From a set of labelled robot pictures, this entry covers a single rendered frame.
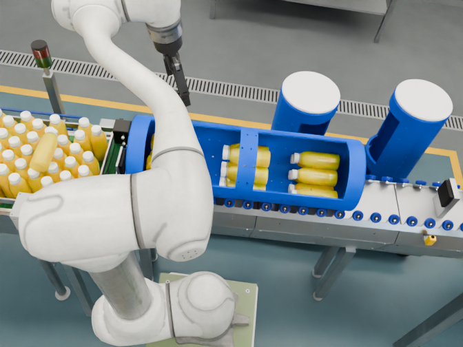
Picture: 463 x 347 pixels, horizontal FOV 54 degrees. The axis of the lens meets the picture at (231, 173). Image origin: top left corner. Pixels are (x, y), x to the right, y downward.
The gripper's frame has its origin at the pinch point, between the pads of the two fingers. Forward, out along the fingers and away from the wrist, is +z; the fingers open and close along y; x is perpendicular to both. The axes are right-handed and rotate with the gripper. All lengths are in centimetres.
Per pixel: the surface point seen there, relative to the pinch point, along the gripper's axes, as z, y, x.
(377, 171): 114, -3, 97
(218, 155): 58, -10, 12
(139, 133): 29.9, -12.0, -15.6
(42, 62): 31, -63, -43
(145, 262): 123, -4, -36
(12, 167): 43, -26, -66
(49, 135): 34, -28, -48
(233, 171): 45.4, 6.9, 12.6
